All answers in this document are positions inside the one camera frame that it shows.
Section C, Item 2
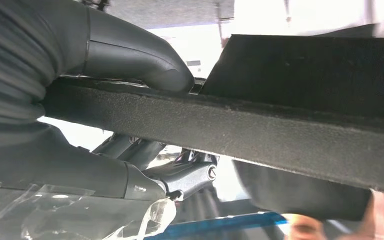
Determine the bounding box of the blue metal beam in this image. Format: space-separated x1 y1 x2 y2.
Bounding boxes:
143 211 289 240

